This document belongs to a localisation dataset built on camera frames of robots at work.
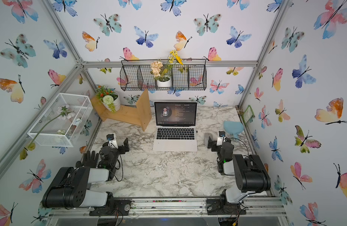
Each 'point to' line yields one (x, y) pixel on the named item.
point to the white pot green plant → (110, 99)
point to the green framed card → (248, 115)
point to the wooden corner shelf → (141, 114)
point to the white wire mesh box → (61, 124)
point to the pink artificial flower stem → (66, 112)
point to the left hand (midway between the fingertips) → (121, 137)
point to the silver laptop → (176, 123)
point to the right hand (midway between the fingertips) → (218, 135)
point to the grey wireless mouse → (206, 136)
